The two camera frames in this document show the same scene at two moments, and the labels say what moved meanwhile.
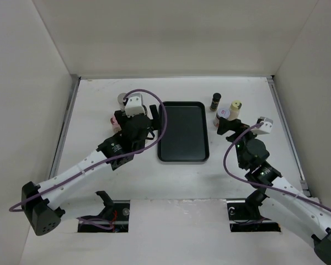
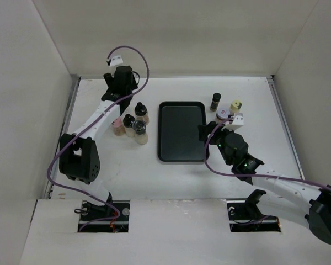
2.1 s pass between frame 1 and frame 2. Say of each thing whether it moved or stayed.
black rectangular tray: stayed
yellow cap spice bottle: stayed
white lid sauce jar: stayed
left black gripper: moved
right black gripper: moved
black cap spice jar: stayed
